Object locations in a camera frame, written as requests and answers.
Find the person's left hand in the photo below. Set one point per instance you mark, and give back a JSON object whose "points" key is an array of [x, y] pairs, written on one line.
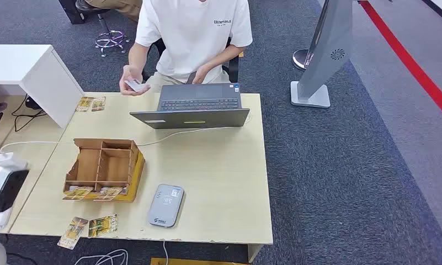
{"points": [[201, 75]]}

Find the person's right hand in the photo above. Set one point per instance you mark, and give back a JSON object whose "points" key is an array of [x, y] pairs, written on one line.
{"points": [[129, 72]]}

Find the white ID card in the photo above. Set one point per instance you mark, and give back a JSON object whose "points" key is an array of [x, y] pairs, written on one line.
{"points": [[136, 85]]}

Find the person's right forearm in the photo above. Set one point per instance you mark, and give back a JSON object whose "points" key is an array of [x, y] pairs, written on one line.
{"points": [[136, 56]]}

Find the person's left forearm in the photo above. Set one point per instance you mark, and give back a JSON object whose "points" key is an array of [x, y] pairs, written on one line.
{"points": [[224, 56]]}

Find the person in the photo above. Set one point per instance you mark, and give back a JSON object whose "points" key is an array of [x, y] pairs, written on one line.
{"points": [[122, 7], [191, 33]]}

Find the wooden card organizer box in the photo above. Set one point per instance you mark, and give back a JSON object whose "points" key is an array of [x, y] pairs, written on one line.
{"points": [[111, 168]]}

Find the grey card reader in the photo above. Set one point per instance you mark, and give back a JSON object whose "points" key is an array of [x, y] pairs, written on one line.
{"points": [[166, 206]]}

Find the black office chair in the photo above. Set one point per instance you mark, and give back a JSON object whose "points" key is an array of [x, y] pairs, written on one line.
{"points": [[233, 67]]}

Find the chrome chair base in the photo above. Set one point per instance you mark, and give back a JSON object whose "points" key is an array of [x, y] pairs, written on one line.
{"points": [[109, 39]]}

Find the grey laptop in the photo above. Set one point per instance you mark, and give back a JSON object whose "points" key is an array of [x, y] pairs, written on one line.
{"points": [[195, 119]]}

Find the white cabinet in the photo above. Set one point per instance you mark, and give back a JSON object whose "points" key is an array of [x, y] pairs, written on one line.
{"points": [[23, 69]]}

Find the grey kiosk stand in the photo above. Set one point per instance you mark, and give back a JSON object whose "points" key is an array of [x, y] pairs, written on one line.
{"points": [[326, 55]]}

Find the white charger plug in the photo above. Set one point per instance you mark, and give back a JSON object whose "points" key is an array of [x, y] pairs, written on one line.
{"points": [[10, 161]]}

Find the yellow floor tape square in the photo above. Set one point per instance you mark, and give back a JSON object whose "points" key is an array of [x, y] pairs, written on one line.
{"points": [[198, 262]]}

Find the chrome stanchion post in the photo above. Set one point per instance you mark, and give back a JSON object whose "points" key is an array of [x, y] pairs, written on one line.
{"points": [[300, 58]]}

